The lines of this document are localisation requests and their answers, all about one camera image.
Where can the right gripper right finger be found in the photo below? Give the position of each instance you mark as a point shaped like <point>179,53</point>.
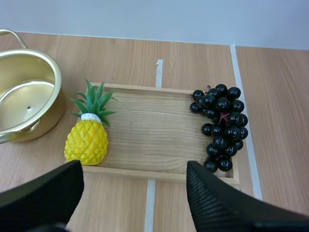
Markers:
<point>227,205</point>

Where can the yellow toy pineapple green crown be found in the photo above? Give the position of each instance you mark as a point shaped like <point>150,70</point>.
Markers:
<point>87,142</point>

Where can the bunch of dark toy grapes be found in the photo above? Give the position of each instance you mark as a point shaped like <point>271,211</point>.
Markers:
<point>224,128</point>

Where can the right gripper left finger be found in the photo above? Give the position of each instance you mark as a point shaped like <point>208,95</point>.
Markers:
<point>43,198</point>

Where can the shallow wooden tray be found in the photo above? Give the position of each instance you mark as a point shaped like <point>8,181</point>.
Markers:
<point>154,135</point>

